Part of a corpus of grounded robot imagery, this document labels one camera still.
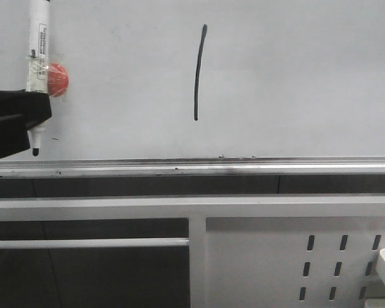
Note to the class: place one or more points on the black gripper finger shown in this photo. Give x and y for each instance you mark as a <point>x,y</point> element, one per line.
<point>34,107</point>
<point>13,135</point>

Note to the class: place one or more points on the white whiteboard marker pen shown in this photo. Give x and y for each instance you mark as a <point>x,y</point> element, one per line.
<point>38,47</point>

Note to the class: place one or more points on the red round magnet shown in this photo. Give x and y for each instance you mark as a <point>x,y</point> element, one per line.
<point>57,78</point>

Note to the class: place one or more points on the large white whiteboard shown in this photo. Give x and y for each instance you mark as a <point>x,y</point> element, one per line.
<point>214,87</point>

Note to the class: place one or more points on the white metal whiteboard stand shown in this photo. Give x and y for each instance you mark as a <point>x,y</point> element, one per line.
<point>200,251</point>

